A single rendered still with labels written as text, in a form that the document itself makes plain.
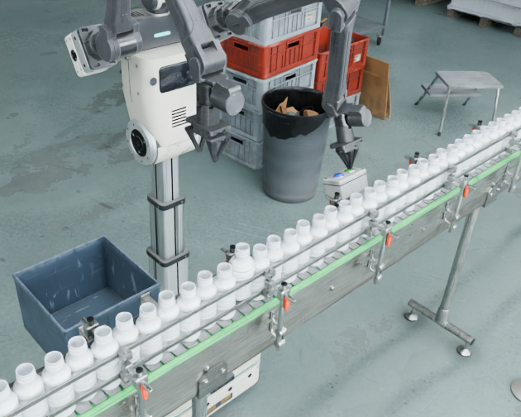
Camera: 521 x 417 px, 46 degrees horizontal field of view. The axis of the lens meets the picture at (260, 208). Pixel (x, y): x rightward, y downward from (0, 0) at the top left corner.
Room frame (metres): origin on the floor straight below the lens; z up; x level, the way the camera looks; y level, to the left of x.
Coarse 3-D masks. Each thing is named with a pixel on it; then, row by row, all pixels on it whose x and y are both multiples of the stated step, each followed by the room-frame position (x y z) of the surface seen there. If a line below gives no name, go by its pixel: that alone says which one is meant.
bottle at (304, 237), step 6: (300, 222) 1.45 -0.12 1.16; (306, 222) 1.45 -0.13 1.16; (300, 228) 1.42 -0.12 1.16; (306, 228) 1.42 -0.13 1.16; (300, 234) 1.42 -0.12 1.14; (306, 234) 1.42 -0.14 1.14; (300, 240) 1.41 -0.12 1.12; (306, 240) 1.41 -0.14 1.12; (300, 246) 1.41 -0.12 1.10; (306, 246) 1.41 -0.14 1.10; (306, 252) 1.41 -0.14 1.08; (300, 258) 1.41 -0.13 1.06; (306, 258) 1.41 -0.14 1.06; (300, 264) 1.41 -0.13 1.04; (306, 270) 1.42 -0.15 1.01
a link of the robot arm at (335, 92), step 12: (336, 12) 1.68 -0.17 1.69; (336, 24) 1.70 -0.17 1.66; (348, 24) 1.72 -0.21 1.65; (336, 36) 1.75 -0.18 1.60; (348, 36) 1.75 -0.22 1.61; (336, 48) 1.77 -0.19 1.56; (348, 48) 1.78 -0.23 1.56; (336, 60) 1.79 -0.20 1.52; (348, 60) 1.82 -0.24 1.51; (336, 72) 1.80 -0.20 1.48; (336, 84) 1.82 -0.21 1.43; (324, 96) 1.86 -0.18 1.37; (336, 96) 1.83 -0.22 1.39; (336, 108) 1.85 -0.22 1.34
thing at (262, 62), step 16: (304, 32) 4.03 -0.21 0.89; (224, 48) 3.93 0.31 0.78; (240, 48) 3.85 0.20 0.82; (256, 48) 3.76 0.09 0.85; (272, 48) 3.77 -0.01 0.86; (288, 48) 3.91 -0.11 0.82; (304, 48) 4.05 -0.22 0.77; (240, 64) 3.84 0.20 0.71; (256, 64) 3.76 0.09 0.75; (272, 64) 3.79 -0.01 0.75; (288, 64) 3.92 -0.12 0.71
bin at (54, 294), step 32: (64, 256) 1.49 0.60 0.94; (96, 256) 1.57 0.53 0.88; (128, 256) 1.50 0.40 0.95; (32, 288) 1.41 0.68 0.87; (64, 288) 1.48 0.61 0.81; (96, 288) 1.56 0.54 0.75; (128, 288) 1.50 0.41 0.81; (32, 320) 1.32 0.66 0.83; (64, 320) 1.42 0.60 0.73; (96, 320) 1.23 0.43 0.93; (64, 352) 1.18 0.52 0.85
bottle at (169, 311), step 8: (160, 296) 1.10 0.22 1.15; (168, 296) 1.11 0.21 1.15; (160, 304) 1.08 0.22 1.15; (168, 304) 1.08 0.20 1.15; (176, 304) 1.11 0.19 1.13; (160, 312) 1.08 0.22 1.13; (168, 312) 1.08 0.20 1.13; (176, 312) 1.09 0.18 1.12; (168, 320) 1.07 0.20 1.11; (176, 328) 1.08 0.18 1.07; (168, 336) 1.07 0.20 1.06; (176, 336) 1.08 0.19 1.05; (168, 344) 1.07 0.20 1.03
